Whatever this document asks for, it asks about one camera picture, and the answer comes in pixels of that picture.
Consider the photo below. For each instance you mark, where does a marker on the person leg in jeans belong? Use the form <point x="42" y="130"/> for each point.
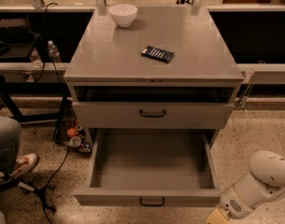
<point x="10" y="137"/>

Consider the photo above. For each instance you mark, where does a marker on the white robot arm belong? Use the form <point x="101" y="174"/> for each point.
<point x="263" y="183"/>

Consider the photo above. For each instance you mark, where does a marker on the black wire basket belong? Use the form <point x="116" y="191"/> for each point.
<point x="67" y="119"/>

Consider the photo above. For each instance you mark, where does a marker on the grey drawer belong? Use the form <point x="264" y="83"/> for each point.
<point x="152" y="115"/>
<point x="151" y="168"/>

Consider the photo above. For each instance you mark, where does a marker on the white orange sneaker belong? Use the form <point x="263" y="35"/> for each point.
<point x="24" y="164"/>

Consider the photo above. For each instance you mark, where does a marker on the grey drawer cabinet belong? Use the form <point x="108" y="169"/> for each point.
<point x="108" y="66"/>

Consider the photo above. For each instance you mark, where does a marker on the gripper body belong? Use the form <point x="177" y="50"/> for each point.
<point x="232" y="201"/>

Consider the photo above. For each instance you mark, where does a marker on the black tripod stand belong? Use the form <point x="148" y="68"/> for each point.
<point x="10" y="182"/>

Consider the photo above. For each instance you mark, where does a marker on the black side table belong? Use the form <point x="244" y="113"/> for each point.
<point x="18" y="41"/>

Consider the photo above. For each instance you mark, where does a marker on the white bowl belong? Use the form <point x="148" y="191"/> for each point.
<point x="123" y="15"/>

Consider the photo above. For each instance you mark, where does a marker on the dark blue snack packet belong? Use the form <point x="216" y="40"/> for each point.
<point x="154" y="53"/>

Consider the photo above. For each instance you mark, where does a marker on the orange ball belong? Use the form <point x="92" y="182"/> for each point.
<point x="72" y="132"/>

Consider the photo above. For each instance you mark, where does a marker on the clear water bottle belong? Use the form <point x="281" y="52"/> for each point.
<point x="55" y="54"/>

